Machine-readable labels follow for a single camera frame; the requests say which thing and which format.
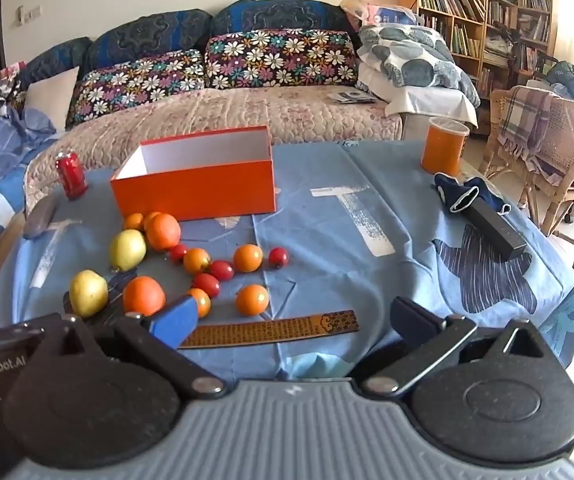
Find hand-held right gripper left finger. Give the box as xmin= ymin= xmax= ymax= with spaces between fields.
xmin=34 ymin=294 xmax=226 ymax=401

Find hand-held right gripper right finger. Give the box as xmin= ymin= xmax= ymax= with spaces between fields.
xmin=360 ymin=296 xmax=550 ymax=397

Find large orange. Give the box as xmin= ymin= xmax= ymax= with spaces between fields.
xmin=122 ymin=276 xmax=167 ymax=317
xmin=145 ymin=213 xmax=182 ymax=252

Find yellow-green pear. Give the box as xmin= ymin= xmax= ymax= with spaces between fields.
xmin=108 ymin=229 xmax=148 ymax=273
xmin=69 ymin=269 xmax=110 ymax=318

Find orange cardboard box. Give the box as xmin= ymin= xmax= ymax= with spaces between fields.
xmin=110 ymin=125 xmax=278 ymax=222

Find blue printed tablecloth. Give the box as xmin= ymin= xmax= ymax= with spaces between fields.
xmin=0 ymin=137 xmax=574 ymax=391

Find brown carved wooden ruler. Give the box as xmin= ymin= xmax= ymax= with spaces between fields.
xmin=179 ymin=310 xmax=360 ymax=350

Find black rectangular box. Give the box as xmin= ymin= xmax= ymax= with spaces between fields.
xmin=459 ymin=199 xmax=528 ymax=262

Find dark blue face mask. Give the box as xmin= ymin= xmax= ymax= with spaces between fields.
xmin=433 ymin=172 xmax=512 ymax=217

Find orange plastic cup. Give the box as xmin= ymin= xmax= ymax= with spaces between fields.
xmin=420 ymin=116 xmax=470 ymax=177

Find red soda can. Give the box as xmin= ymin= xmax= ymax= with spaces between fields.
xmin=55 ymin=151 xmax=88 ymax=200

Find wicker chair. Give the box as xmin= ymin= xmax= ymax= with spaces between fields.
xmin=477 ymin=87 xmax=522 ymax=181
xmin=517 ymin=95 xmax=574 ymax=271

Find white pillow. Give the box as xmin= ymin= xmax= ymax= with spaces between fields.
xmin=23 ymin=66 xmax=80 ymax=133
xmin=358 ymin=67 xmax=478 ymax=128

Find magazines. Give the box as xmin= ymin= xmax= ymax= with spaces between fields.
xmin=327 ymin=87 xmax=378 ymax=106

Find plaid blanket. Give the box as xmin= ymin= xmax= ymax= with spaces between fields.
xmin=497 ymin=85 xmax=560 ymax=161

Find floral cushion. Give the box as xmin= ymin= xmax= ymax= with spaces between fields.
xmin=204 ymin=30 xmax=360 ymax=90
xmin=66 ymin=49 xmax=206 ymax=130

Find grey spotted duvet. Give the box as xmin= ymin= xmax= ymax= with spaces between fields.
xmin=357 ymin=24 xmax=482 ymax=108

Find black white patterned cloth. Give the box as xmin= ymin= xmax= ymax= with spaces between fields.
xmin=0 ymin=62 xmax=28 ymax=118

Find blue patterned back cushion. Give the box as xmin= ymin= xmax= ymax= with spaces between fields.
xmin=17 ymin=36 xmax=94 ymax=92
xmin=211 ymin=0 xmax=360 ymax=38
xmin=83 ymin=8 xmax=214 ymax=78

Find white plastic bag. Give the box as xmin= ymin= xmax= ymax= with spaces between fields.
xmin=339 ymin=0 xmax=418 ymax=28

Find wooden bookshelf with books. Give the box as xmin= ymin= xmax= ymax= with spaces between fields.
xmin=407 ymin=0 xmax=560 ymax=101

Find white wall switch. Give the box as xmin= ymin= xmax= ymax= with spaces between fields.
xmin=14 ymin=5 xmax=42 ymax=26

